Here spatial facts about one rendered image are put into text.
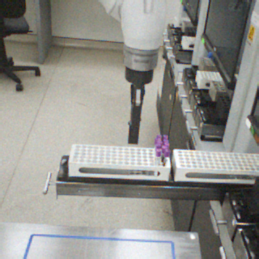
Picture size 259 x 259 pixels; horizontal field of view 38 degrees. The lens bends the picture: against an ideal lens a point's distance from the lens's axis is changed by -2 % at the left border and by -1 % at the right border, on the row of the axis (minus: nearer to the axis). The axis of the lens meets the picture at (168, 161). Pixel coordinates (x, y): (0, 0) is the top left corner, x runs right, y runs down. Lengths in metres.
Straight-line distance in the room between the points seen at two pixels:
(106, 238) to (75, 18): 3.86
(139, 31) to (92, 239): 0.51
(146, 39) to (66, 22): 3.73
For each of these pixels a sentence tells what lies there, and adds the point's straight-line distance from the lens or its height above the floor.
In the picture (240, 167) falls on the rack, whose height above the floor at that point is 0.86.
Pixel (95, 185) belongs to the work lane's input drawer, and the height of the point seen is 0.80.
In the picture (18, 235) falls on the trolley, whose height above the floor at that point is 0.82.
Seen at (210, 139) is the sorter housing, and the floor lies 0.74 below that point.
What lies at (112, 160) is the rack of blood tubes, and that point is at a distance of 1.13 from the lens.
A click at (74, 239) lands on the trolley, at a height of 0.82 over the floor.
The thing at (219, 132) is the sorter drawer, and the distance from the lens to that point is 1.55.
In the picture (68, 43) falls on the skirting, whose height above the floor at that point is 0.03.
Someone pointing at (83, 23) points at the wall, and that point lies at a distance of 4.64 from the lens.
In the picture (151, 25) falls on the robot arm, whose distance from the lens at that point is 0.94.
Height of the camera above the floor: 1.51
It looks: 34 degrees down
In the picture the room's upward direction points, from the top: 9 degrees clockwise
